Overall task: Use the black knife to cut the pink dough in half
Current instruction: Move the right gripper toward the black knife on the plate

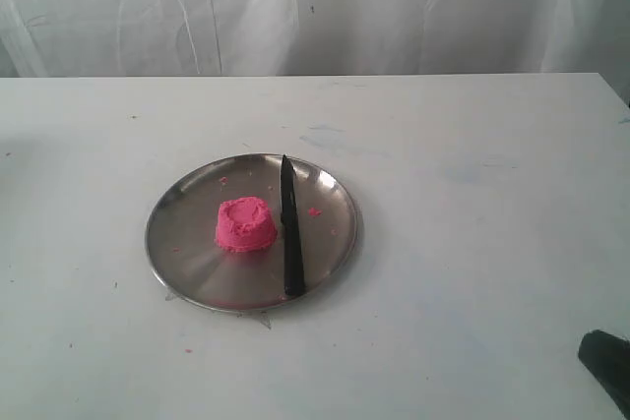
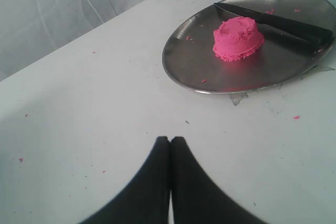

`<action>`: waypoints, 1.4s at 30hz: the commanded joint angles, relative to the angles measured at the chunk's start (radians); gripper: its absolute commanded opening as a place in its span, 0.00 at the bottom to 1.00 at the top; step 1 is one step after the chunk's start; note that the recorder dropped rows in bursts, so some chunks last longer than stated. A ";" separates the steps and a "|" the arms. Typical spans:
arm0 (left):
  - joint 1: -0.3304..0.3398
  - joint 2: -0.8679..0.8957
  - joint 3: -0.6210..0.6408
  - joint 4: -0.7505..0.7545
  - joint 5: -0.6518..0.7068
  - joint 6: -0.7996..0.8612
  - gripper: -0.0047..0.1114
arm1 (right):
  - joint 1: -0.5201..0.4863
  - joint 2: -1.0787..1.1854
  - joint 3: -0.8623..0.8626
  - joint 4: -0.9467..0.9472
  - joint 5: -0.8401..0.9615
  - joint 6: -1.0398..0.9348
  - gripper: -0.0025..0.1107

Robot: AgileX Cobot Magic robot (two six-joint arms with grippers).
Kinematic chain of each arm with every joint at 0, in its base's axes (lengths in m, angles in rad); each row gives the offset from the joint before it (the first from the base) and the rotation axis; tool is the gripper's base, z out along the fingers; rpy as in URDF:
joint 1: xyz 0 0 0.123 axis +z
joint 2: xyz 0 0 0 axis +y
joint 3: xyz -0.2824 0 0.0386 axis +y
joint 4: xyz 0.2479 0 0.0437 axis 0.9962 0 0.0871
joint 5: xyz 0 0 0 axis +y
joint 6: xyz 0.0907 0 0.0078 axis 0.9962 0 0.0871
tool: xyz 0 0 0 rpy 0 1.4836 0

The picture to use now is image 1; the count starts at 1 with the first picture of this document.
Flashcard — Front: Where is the black knife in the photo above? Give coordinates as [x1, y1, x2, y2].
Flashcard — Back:
[280, 154, 306, 298]

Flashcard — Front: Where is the pink dough lump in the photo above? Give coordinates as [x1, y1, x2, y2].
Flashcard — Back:
[215, 197, 278, 253]

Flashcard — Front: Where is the round steel plate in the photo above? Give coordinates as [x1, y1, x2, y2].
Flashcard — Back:
[146, 153, 360, 312]

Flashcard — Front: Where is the white backdrop curtain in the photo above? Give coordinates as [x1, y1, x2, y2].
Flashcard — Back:
[1, 0, 629, 97]

